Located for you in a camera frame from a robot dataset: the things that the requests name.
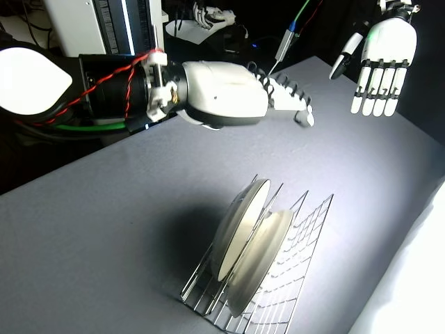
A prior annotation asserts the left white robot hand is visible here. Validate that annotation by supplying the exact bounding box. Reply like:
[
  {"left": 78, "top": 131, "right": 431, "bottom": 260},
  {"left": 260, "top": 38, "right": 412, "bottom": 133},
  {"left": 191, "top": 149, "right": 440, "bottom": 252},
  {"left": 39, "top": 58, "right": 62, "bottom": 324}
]
[{"left": 329, "top": 19, "right": 419, "bottom": 118}]

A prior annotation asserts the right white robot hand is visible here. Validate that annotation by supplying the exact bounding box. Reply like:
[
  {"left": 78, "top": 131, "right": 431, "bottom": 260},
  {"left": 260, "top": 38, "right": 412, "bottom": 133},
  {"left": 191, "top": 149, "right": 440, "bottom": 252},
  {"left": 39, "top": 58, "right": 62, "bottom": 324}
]
[{"left": 175, "top": 61, "right": 316, "bottom": 130}]

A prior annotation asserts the white plate with leaf print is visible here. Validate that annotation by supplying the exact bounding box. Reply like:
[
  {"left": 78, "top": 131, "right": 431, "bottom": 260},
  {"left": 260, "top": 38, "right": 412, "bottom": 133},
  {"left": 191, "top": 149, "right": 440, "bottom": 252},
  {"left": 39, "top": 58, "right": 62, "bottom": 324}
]
[
  {"left": 209, "top": 178, "right": 272, "bottom": 283},
  {"left": 225, "top": 209, "right": 295, "bottom": 318}
]

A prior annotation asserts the white paper sheet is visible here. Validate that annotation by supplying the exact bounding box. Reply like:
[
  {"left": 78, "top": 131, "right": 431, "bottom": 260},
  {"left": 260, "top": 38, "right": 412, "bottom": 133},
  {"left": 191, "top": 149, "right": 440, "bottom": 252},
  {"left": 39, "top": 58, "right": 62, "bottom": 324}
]
[{"left": 165, "top": 19, "right": 223, "bottom": 45}]

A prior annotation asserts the spare white skeletal hand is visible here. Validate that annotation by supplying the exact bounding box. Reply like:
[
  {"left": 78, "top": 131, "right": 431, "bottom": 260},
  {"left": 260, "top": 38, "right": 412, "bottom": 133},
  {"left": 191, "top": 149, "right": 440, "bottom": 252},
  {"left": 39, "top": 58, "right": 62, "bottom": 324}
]
[{"left": 193, "top": 1, "right": 236, "bottom": 31}]

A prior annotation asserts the grey adapter with blue plug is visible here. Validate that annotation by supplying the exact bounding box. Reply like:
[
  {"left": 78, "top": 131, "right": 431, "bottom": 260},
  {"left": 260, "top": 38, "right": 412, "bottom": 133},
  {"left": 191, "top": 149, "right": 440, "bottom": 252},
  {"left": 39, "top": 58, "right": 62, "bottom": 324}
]
[{"left": 267, "top": 20, "right": 300, "bottom": 76}]

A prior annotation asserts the white robot torso column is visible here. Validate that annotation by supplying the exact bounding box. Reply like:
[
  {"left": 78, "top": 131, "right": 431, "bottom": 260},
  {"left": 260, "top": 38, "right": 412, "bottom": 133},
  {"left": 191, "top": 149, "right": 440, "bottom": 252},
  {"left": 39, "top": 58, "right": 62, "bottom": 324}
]
[{"left": 44, "top": 0, "right": 168, "bottom": 58}]

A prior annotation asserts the red cable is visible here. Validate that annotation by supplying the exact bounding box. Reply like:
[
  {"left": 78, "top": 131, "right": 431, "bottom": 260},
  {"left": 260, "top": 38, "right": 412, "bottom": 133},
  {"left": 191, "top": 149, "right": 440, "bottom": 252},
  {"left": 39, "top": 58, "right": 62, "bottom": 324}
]
[{"left": 298, "top": 0, "right": 327, "bottom": 36}]

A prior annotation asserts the green cable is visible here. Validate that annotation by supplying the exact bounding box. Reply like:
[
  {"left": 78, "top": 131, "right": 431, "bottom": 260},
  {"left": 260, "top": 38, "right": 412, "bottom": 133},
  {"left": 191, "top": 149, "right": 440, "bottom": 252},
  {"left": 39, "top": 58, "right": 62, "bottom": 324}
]
[{"left": 293, "top": 0, "right": 311, "bottom": 26}]

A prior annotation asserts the silver wire dish rack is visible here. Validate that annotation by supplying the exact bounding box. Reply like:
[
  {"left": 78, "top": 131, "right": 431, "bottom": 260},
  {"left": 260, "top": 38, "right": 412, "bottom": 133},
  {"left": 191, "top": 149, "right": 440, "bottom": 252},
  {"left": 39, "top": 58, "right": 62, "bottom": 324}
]
[{"left": 179, "top": 175, "right": 334, "bottom": 334}]

